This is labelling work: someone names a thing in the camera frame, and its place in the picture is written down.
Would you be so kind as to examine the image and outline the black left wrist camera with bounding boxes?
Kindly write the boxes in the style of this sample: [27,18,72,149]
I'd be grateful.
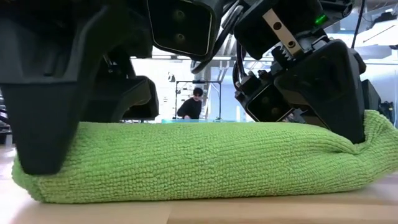
[146,0,224,62]

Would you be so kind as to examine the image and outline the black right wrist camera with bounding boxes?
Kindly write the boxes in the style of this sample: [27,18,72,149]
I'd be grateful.
[234,70,295,123]

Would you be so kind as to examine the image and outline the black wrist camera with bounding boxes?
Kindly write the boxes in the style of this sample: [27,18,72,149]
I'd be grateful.
[234,70,295,123]
[146,0,224,62]

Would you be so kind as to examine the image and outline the dark wall screen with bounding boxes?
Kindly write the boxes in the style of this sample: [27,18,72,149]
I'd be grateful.
[377,100,396,125]

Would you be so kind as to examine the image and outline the person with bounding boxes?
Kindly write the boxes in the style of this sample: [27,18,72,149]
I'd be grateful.
[176,87,205,120]

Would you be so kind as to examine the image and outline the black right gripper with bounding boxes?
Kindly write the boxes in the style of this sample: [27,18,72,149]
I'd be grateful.
[233,0,368,145]

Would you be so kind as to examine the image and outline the green microfiber towel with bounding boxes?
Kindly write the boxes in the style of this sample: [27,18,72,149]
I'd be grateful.
[11,109,398,204]

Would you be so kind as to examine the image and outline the teal plastic basket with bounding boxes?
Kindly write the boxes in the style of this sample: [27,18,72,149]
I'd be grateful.
[160,118,249,124]

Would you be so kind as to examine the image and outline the overhead light bar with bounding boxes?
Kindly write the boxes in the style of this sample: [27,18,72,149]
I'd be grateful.
[130,54,398,66]

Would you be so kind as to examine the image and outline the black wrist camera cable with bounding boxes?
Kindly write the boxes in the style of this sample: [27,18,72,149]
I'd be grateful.
[190,0,246,75]

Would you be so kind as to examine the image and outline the black power cable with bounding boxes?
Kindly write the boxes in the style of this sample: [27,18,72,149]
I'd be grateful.
[350,0,367,50]

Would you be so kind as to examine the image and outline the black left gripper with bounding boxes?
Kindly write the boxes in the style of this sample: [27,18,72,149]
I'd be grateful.
[0,0,160,124]

